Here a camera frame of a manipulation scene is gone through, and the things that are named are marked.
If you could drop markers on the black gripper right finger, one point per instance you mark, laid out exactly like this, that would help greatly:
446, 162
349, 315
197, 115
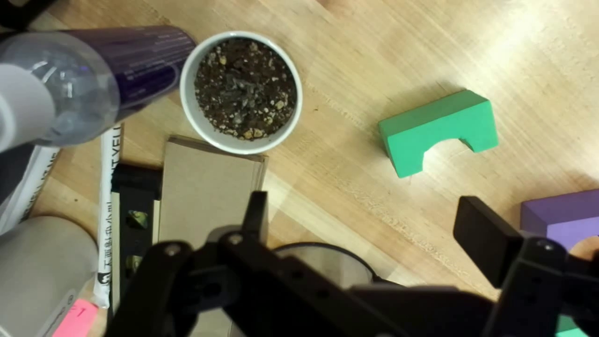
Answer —
487, 240

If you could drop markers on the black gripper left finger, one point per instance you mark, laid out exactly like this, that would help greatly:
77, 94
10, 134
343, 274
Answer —
255, 216

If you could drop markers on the beige cardboard sheet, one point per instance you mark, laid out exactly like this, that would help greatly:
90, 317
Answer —
208, 188

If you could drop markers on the purple foam block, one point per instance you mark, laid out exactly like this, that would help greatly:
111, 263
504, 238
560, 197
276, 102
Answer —
562, 216

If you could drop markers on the small green foam block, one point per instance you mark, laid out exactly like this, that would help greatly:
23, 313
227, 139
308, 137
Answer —
437, 124

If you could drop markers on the white ramekin with beans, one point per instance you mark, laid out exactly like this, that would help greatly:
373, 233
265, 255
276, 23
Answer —
244, 87

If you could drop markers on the white printed strip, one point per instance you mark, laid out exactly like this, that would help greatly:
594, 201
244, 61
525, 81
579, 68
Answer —
107, 212

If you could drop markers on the pink sticky note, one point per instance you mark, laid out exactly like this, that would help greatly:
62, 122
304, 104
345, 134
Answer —
77, 319

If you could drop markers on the purple pump bottle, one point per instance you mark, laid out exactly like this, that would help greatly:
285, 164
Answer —
94, 81

